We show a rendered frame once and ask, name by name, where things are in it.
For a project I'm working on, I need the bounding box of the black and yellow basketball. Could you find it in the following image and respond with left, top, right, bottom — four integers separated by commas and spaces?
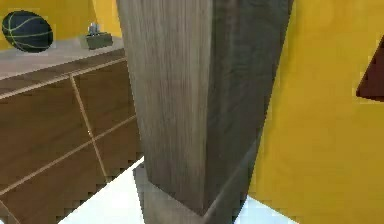
1, 10, 54, 54

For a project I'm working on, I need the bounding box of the grey wooden cupboard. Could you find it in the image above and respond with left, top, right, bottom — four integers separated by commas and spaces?
115, 0, 295, 224

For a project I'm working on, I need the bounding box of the dark green tissue box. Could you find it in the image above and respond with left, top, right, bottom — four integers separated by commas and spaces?
85, 22, 114, 51

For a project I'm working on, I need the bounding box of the brown chest of drawers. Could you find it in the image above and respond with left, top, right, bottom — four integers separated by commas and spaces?
0, 36, 145, 224

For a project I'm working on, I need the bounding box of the dark brown framed picture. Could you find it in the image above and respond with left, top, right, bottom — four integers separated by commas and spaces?
355, 34, 384, 103

